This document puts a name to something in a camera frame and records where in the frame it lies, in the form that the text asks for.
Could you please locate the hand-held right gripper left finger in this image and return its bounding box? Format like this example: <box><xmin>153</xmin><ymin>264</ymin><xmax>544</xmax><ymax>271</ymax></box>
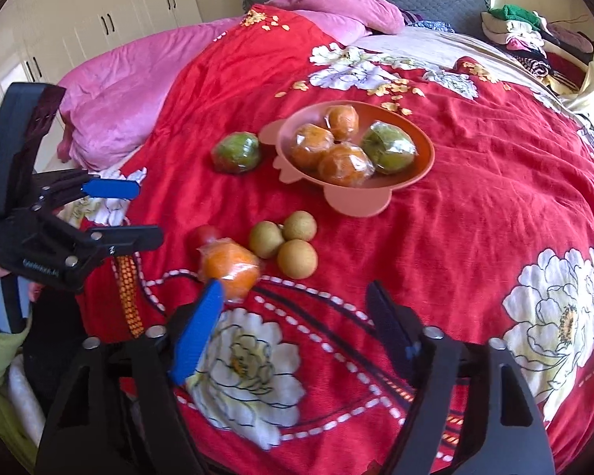
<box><xmin>34</xmin><ymin>279</ymin><xmax>226</xmax><ymax>475</ymax></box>

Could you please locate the blue patterned cloth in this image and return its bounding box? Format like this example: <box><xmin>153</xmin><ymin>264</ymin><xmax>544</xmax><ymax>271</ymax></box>
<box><xmin>406</xmin><ymin>10</ymin><xmax>456</xmax><ymax>34</ymax></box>

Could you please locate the small brown-green kiwi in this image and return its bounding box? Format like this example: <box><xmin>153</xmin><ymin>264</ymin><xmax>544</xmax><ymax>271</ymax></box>
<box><xmin>250</xmin><ymin>221</ymin><xmax>285</xmax><ymax>259</ymax></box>
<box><xmin>277</xmin><ymin>239</ymin><xmax>319</xmax><ymax>279</ymax></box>
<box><xmin>282</xmin><ymin>210</ymin><xmax>318</xmax><ymax>242</ymax></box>

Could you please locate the pile of folded clothes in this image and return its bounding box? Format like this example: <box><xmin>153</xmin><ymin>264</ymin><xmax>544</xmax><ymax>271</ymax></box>
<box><xmin>480</xmin><ymin>4</ymin><xmax>594</xmax><ymax>95</ymax></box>

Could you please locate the pink plush blanket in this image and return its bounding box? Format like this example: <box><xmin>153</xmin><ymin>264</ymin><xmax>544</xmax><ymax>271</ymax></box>
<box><xmin>57</xmin><ymin>17</ymin><xmax>238</xmax><ymax>169</ymax></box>

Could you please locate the red floral blanket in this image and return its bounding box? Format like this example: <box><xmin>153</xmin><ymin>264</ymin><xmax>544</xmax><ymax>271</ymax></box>
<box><xmin>76</xmin><ymin>5</ymin><xmax>594</xmax><ymax>475</ymax></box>

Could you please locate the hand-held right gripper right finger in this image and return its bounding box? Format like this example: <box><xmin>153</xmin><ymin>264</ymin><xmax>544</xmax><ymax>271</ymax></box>
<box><xmin>365</xmin><ymin>281</ymin><xmax>558</xmax><ymax>475</ymax></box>

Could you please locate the white wardrobe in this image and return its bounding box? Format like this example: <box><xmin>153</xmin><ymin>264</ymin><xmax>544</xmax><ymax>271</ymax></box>
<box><xmin>0</xmin><ymin>0</ymin><xmax>204</xmax><ymax>110</ymax></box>

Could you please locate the pink plush pillow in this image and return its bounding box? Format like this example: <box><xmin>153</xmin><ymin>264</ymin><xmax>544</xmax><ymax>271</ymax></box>
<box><xmin>267</xmin><ymin>0</ymin><xmax>406</xmax><ymax>43</ymax></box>

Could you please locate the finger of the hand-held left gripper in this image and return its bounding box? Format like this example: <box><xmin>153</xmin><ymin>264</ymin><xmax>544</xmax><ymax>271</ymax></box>
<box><xmin>36</xmin><ymin>168</ymin><xmax>142</xmax><ymax>207</ymax></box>
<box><xmin>62</xmin><ymin>226</ymin><xmax>165</xmax><ymax>288</ymax></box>

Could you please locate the large green citrus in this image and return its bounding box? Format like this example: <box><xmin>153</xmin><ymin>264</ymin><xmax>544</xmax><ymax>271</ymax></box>
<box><xmin>213</xmin><ymin>131</ymin><xmax>262</xmax><ymax>174</ymax></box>

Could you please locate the red tomato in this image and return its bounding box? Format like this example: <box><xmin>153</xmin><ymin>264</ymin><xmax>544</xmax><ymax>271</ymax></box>
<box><xmin>188</xmin><ymin>225</ymin><xmax>223</xmax><ymax>253</ymax></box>

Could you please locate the small green citrus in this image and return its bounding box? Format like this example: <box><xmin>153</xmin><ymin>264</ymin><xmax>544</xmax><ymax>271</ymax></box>
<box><xmin>360</xmin><ymin>121</ymin><xmax>417</xmax><ymax>175</ymax></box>

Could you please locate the plastic-wrapped orange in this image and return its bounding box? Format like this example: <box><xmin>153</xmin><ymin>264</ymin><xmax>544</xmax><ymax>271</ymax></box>
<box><xmin>198</xmin><ymin>239</ymin><xmax>262</xmax><ymax>302</ymax></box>
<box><xmin>290</xmin><ymin>123</ymin><xmax>336</xmax><ymax>169</ymax></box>
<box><xmin>318</xmin><ymin>142</ymin><xmax>375</xmax><ymax>188</ymax></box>
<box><xmin>325</xmin><ymin>104</ymin><xmax>360</xmax><ymax>142</ymax></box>

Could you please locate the pink plastic bowl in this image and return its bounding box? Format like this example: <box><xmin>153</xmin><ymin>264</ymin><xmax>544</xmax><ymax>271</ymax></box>
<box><xmin>258</xmin><ymin>100</ymin><xmax>435</xmax><ymax>217</ymax></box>

